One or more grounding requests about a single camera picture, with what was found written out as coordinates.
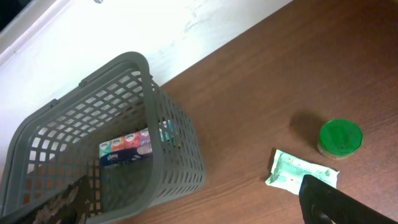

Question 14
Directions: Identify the light green wipes packet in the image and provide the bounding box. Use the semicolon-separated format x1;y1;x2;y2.
265;149;340;195

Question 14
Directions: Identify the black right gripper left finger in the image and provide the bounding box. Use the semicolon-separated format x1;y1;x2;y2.
1;175;90;224

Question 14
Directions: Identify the grey plastic basket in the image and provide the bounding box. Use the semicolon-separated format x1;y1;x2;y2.
1;52;206;223

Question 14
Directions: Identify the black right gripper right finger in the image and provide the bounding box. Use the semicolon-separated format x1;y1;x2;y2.
298;174;397;224

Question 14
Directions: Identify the Kleenex tissue multipack box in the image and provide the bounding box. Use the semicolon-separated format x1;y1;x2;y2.
99;128;153;167

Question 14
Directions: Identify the green lid jar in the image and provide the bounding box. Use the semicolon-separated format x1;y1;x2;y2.
317;119;363;160

